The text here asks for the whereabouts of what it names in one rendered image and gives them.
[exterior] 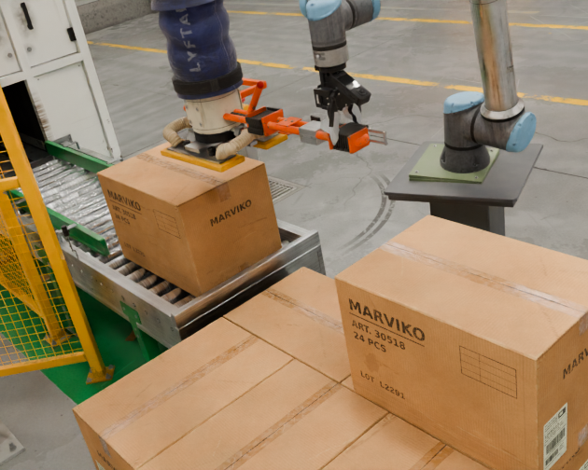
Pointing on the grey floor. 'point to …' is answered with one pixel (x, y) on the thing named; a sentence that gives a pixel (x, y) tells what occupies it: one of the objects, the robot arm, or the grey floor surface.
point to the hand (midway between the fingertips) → (348, 135)
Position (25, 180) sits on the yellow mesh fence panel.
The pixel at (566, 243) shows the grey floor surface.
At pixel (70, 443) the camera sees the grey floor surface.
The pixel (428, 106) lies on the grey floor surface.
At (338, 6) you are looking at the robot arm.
